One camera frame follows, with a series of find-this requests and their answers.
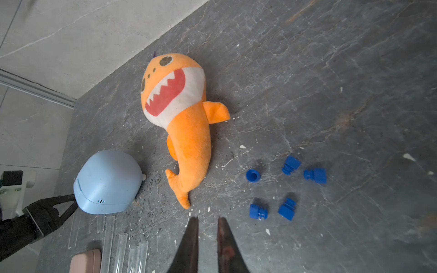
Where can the orange shark plush toy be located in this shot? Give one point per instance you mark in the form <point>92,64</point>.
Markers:
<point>173,97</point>

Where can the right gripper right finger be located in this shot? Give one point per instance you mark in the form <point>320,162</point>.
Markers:
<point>229,257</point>

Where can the removed blue stopper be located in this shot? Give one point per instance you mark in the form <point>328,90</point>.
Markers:
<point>257,212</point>
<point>318,175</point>
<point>287,209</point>
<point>291,164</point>
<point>253,176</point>

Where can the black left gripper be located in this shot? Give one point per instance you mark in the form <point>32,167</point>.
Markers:
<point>40,219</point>

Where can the light blue plastic cup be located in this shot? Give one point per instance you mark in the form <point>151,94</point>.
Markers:
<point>108,183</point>

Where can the pink rectangular case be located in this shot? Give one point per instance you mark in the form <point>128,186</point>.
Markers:
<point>87,262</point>

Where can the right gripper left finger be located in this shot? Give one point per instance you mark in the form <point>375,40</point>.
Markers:
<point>187,255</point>

